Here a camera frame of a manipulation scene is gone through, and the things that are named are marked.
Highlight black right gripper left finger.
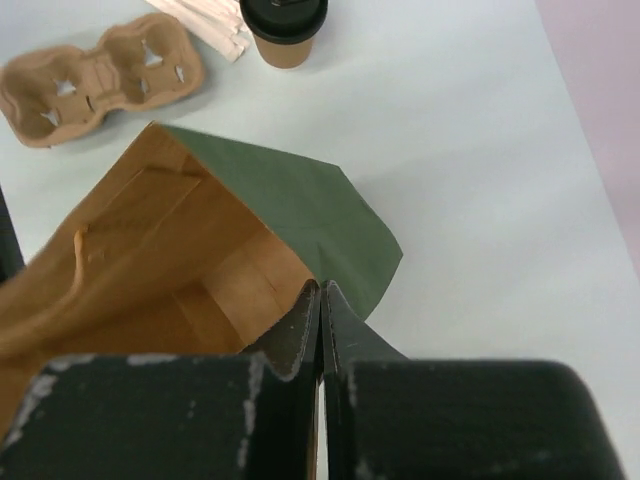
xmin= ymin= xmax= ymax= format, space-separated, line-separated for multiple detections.
xmin=1 ymin=282 xmax=320 ymax=479

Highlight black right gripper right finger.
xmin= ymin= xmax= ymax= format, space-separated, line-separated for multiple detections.
xmin=322 ymin=281 xmax=624 ymax=479

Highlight green paper bag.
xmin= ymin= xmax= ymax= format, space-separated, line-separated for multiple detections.
xmin=1 ymin=123 xmax=402 ymax=439

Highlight brown pulp cup carrier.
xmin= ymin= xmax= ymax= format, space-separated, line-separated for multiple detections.
xmin=1 ymin=13 xmax=205 ymax=148

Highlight brown paper coffee cup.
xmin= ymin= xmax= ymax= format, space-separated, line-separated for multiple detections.
xmin=254 ymin=35 xmax=314 ymax=69

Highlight white paper stick packets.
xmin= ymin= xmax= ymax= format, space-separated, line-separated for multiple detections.
xmin=147 ymin=0 xmax=251 ymax=63

